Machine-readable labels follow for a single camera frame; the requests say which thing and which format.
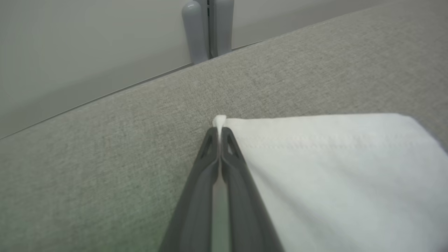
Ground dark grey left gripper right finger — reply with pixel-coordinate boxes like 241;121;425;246
221;127;285;252

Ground red shorts with white stripes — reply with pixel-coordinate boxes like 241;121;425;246
212;114;448;252

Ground rounded grey tube post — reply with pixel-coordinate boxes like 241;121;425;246
181;0;210;64

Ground grey partition post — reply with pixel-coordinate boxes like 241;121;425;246
209;0;235;58

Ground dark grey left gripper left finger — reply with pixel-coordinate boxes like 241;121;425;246
157;127;220;252

